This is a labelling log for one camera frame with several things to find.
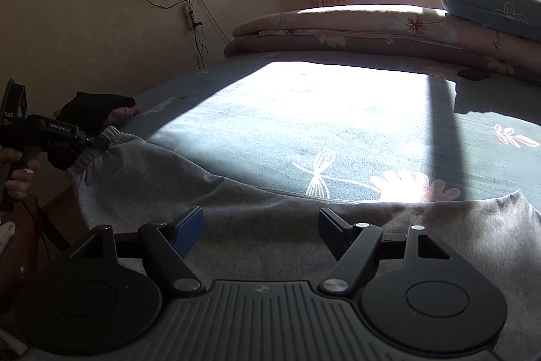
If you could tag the teal pillow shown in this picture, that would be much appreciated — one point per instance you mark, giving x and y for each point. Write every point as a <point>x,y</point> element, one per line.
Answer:
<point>494,5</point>

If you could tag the folded floral quilt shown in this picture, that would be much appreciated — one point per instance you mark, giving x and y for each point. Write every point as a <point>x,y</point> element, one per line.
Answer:
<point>338,27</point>

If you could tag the white power strip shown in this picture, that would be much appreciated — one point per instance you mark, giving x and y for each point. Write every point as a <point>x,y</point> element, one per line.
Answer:
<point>190,16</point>

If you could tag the grey pants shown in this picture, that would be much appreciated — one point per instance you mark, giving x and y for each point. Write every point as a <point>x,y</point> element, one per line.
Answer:
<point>274,217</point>

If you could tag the black and pink cloth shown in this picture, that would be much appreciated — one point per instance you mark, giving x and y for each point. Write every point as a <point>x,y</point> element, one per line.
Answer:
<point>88,109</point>

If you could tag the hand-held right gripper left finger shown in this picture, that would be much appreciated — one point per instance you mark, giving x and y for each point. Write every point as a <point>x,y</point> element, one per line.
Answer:
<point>191,232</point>

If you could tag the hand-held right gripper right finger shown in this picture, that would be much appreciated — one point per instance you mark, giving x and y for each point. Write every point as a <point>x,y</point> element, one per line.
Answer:
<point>332,230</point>

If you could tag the white cloth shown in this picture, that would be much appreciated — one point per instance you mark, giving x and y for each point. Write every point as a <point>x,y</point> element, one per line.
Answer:
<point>5,238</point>

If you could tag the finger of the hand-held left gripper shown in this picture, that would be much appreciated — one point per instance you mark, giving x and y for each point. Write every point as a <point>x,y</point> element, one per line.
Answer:
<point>97,143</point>

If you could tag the person's left hand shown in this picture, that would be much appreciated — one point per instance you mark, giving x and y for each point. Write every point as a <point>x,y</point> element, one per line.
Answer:
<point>23,179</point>

